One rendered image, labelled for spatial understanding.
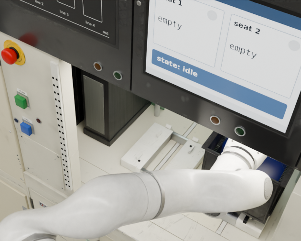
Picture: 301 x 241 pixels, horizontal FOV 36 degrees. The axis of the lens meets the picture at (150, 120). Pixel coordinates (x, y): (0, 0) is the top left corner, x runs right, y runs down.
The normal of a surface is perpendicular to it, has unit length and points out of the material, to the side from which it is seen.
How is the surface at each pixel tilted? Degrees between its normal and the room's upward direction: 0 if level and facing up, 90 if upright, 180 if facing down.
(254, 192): 58
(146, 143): 0
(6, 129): 90
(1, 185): 90
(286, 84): 90
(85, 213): 45
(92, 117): 90
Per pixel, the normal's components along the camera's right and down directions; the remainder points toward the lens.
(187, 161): 0.05, -0.72
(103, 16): -0.54, 0.57
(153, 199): 0.75, -0.04
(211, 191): 0.02, -0.04
